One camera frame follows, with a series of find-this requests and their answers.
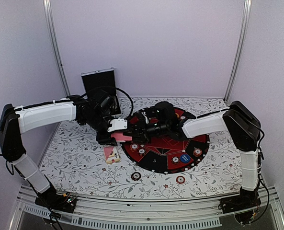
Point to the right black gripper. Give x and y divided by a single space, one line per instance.
141 131

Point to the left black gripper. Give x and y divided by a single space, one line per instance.
106 140

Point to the dark chips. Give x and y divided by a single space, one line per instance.
141 151
175 160

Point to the blue small blind button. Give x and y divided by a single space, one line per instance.
185 158

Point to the dark red chip stack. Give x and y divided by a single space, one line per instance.
135 176

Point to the orange chip stack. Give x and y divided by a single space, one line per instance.
180 180

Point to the red playing card deck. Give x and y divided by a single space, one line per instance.
120 137

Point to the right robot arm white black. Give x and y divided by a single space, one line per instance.
243 129

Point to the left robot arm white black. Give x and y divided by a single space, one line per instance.
18 121

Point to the round red black poker mat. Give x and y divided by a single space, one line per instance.
161 150

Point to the aluminium poker case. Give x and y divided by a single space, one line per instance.
100 78

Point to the playing card box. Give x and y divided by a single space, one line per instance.
111 154

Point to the floral white table cloth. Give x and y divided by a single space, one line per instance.
75 162

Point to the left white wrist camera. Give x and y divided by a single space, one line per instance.
117 124

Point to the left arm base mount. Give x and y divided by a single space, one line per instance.
54 201

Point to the front aluminium rail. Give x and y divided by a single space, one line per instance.
107 213

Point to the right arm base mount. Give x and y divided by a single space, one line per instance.
248 208

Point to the left aluminium frame post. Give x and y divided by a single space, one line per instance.
54 44

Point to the aluminium frame post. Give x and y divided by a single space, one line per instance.
240 45
54 44

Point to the right aluminium frame post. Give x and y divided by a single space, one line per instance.
240 45

